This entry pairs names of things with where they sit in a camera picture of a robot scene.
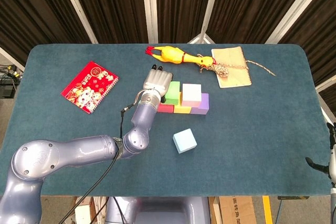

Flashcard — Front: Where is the teal felt table cover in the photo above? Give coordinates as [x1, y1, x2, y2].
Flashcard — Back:
[0, 43, 332, 198]

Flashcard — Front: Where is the red spiral notebook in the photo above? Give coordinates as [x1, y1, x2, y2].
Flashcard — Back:
[60, 61, 119, 114]

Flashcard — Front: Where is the pink foam cube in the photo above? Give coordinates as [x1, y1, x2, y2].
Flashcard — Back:
[181, 83, 203, 108]

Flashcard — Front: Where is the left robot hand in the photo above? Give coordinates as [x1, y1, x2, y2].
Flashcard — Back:
[142, 64, 174, 104]

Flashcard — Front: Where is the light blue foam cube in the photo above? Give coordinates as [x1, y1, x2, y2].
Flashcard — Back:
[172, 128, 197, 154]

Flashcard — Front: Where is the yellow foam cube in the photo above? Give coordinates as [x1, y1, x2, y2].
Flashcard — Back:
[173, 91, 192, 114]

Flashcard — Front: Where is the black equipment box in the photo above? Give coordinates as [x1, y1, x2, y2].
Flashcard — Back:
[0, 83, 16, 99]

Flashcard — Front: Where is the braided rope toy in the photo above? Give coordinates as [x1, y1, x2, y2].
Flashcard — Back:
[198, 54, 277, 78]

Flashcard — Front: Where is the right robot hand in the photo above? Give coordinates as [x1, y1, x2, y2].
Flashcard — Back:
[304, 122, 336, 183]

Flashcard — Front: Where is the purple foam cube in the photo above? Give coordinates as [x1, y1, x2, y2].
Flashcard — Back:
[190, 93, 210, 116]

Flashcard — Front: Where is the green foam cube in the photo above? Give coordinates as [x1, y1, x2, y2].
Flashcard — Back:
[164, 81, 181, 105]

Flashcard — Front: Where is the grey robot torso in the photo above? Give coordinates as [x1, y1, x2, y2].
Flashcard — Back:
[104, 196, 211, 224]

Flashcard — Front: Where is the beige cloth notebook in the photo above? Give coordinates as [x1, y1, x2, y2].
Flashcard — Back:
[211, 46, 252, 89]

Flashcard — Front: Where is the white metal frame post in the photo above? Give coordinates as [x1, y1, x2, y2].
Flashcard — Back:
[187, 0, 224, 44]
[0, 47, 26, 71]
[265, 0, 330, 44]
[314, 77, 336, 93]
[56, 0, 99, 44]
[141, 0, 159, 44]

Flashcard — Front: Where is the yellow rubber chicken toy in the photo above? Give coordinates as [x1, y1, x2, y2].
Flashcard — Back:
[145, 46, 215, 68]

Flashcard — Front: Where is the red foam cube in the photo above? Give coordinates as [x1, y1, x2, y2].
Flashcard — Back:
[156, 102, 175, 113]

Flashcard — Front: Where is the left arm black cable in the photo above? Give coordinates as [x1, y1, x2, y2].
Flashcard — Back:
[58, 91, 144, 224]

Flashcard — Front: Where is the dark brown curtain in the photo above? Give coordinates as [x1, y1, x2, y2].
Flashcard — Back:
[0, 0, 336, 99]

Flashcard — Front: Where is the brown cardboard box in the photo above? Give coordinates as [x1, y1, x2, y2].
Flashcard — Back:
[219, 196, 257, 224]

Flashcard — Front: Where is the white carton box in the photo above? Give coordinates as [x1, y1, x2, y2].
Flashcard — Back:
[74, 197, 92, 224]

